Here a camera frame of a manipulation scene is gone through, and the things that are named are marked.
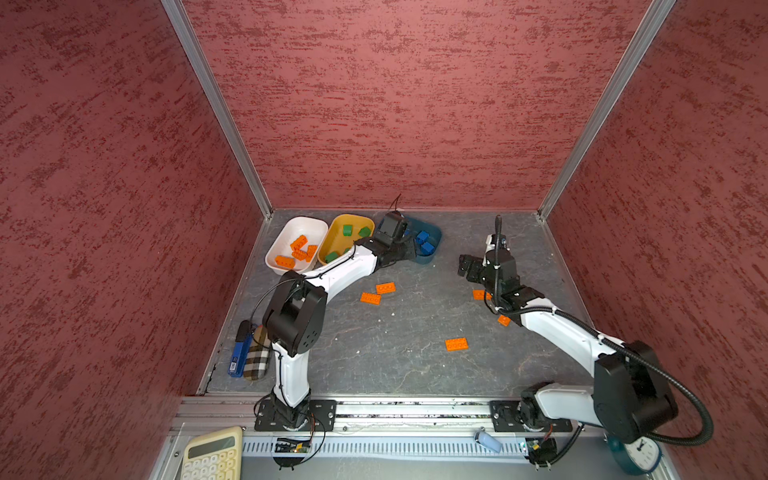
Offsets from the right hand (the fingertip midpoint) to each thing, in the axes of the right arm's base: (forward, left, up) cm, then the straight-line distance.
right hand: (470, 264), depth 88 cm
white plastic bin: (+24, +62, -9) cm, 67 cm away
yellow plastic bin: (+25, +44, -13) cm, 52 cm away
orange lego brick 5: (-20, +6, -13) cm, 24 cm away
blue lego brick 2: (+15, +11, -10) cm, 21 cm away
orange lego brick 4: (0, +26, -13) cm, 29 cm away
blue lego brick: (+21, +12, -11) cm, 26 cm away
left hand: (+6, +17, -1) cm, 18 cm away
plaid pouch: (-23, +61, -8) cm, 65 cm away
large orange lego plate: (-4, +32, -12) cm, 34 cm away
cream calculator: (-44, +66, -10) cm, 80 cm away
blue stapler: (-20, +67, -9) cm, 71 cm away
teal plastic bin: (+20, +7, -12) cm, 24 cm away
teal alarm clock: (-47, -31, -10) cm, 57 cm away
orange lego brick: (+11, +62, -11) cm, 64 cm away
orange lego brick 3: (+19, +58, -10) cm, 62 cm away
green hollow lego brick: (+26, +41, -12) cm, 50 cm away
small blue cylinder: (-43, +3, -11) cm, 45 cm away
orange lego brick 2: (+14, +53, -10) cm, 56 cm away
